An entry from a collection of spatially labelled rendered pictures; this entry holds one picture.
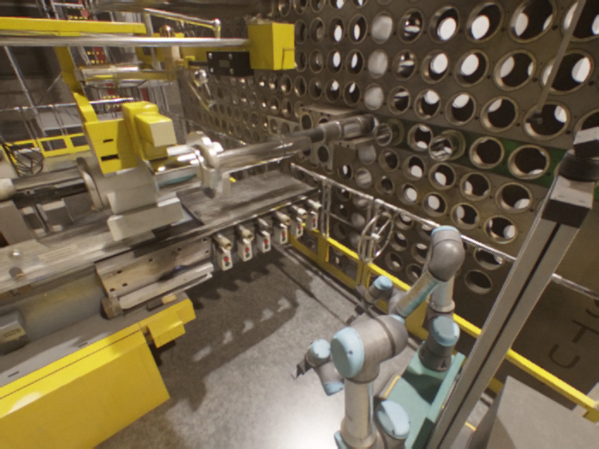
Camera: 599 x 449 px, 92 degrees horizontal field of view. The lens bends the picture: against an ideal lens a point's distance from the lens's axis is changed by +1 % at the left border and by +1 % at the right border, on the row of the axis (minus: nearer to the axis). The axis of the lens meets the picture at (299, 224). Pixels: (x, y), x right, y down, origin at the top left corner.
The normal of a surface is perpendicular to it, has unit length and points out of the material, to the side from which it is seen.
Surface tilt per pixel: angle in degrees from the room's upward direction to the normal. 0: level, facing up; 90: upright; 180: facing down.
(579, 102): 90
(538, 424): 0
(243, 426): 0
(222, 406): 0
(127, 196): 68
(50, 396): 90
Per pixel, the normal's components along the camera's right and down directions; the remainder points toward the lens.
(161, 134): 0.64, 0.40
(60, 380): 0.00, -0.85
